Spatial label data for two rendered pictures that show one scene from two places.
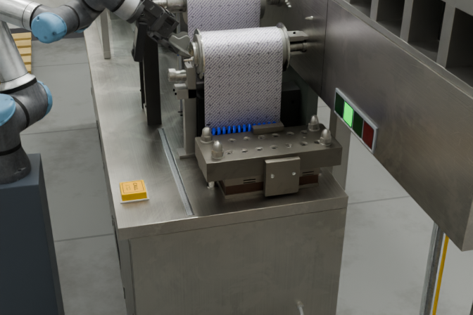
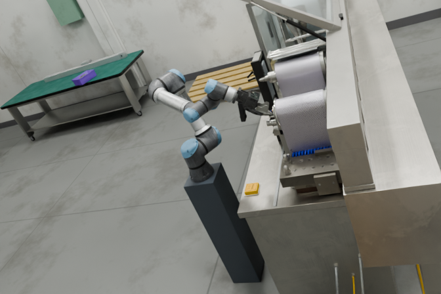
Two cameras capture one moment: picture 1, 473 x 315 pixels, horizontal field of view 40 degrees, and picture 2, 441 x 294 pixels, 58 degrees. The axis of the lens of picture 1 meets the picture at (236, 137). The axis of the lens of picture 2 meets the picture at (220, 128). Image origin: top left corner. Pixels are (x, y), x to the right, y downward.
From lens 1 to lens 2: 86 cm
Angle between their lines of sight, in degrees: 35
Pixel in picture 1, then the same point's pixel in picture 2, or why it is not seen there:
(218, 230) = (292, 214)
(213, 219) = (287, 209)
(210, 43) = (280, 107)
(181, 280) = (279, 238)
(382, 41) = not seen: hidden behind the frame
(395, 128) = not seen: hidden behind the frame
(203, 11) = (287, 81)
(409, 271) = not seen: outside the picture
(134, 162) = (261, 168)
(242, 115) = (310, 144)
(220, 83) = (291, 128)
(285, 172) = (327, 182)
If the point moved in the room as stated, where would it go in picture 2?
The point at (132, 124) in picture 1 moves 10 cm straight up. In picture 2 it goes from (270, 141) to (266, 128)
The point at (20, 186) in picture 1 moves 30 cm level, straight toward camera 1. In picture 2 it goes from (205, 184) to (197, 220)
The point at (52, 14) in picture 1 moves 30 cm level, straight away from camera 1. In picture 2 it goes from (190, 109) to (203, 82)
